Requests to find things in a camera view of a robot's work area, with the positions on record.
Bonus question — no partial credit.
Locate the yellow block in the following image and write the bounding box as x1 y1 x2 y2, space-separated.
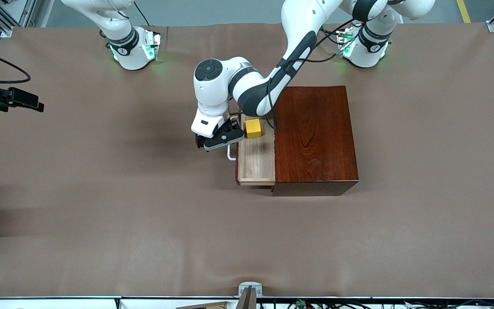
244 118 262 139

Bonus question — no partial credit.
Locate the light wood drawer white handle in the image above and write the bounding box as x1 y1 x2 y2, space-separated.
227 112 277 186

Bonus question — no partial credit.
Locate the dark red-brown wooden cabinet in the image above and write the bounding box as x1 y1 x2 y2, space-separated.
271 86 360 197

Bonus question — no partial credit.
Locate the brown table cloth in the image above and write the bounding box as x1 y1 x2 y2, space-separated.
0 22 494 299

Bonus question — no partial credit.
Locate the brown cardboard piece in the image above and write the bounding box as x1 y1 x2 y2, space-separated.
176 301 230 309

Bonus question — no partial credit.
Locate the yellow floor tape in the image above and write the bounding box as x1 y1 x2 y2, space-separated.
456 0 473 24

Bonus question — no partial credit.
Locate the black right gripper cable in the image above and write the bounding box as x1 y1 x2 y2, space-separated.
0 45 31 85

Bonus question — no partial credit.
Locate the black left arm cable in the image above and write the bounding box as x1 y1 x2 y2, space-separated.
266 17 355 130

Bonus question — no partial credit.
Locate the black right base cable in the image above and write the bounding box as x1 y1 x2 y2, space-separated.
133 0 150 26

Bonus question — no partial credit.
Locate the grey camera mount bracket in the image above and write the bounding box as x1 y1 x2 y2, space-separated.
238 282 263 309

